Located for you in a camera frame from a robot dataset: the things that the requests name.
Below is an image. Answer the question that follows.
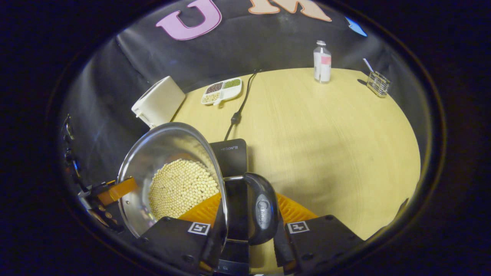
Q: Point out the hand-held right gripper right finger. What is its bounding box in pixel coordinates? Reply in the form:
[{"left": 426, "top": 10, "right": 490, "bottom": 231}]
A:
[{"left": 273, "top": 192, "right": 365, "bottom": 276}]

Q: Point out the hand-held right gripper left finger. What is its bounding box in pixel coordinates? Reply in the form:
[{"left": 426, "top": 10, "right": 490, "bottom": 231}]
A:
[{"left": 132, "top": 192, "right": 231, "bottom": 274}]

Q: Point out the stainless steel pot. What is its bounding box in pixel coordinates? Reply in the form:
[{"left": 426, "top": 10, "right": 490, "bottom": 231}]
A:
[{"left": 117, "top": 122, "right": 280, "bottom": 269}]

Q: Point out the black induction cooktop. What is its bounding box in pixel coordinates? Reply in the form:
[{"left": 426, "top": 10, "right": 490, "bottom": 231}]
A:
[{"left": 209, "top": 138, "right": 250, "bottom": 276}]

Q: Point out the heap of yellow beans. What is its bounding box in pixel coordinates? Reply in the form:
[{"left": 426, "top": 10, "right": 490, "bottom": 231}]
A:
[{"left": 148, "top": 159, "right": 220, "bottom": 220}]

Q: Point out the white toaster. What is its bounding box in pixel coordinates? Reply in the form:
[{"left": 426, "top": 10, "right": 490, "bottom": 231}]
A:
[{"left": 131, "top": 76, "right": 186, "bottom": 129}]

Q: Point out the white divided bean dish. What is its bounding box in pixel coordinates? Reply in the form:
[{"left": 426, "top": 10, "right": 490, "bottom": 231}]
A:
[{"left": 201, "top": 77, "right": 243, "bottom": 106}]

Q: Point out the clear bottle with pink label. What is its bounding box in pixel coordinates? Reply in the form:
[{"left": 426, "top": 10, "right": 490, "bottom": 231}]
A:
[{"left": 313, "top": 40, "right": 332, "bottom": 84}]

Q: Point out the black power cable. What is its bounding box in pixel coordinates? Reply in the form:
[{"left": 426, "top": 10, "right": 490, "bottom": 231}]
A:
[{"left": 224, "top": 69, "right": 261, "bottom": 141}]

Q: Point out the wire mesh holder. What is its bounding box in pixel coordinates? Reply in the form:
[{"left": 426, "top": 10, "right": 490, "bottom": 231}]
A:
[{"left": 366, "top": 71, "right": 391, "bottom": 97}]

